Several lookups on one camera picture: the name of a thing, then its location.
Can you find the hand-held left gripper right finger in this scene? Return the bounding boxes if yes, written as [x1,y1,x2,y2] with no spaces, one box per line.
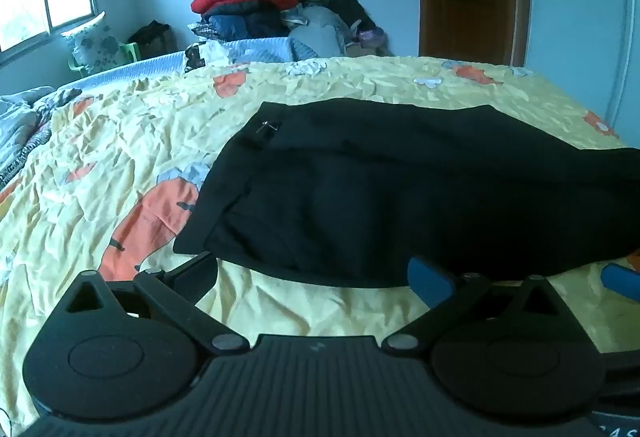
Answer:
[380,255,569,357]

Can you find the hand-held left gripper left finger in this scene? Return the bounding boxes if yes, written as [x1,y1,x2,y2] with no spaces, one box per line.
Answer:
[64,251,249,359]

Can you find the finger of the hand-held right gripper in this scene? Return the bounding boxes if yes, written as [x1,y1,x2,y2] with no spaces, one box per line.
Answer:
[600,263,640,306]

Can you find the black pants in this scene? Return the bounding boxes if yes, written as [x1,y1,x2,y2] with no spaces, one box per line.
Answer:
[172,99,640,291]

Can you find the yellow printed bed sheet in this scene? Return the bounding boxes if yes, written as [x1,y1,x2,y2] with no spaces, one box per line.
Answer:
[0,54,640,423]

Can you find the blue white patterned blanket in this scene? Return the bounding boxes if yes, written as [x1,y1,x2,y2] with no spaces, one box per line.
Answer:
[0,86,84,191]

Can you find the green plastic chair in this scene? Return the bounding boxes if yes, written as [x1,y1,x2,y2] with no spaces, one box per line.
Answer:
[67,42,142,78]

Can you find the blue quilt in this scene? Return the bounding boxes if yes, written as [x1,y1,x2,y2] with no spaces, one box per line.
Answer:
[55,37,321,94]

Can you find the black bag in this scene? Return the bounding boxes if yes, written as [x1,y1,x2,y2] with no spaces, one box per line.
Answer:
[127,20,177,60]

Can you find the floral pillow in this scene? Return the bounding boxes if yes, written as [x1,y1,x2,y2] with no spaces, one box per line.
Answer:
[61,12,127,78]

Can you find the grey bag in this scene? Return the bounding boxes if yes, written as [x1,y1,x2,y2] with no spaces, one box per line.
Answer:
[287,7,347,61]

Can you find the white wardrobe with flower stickers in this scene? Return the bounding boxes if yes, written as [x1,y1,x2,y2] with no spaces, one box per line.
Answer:
[524,0,640,154]

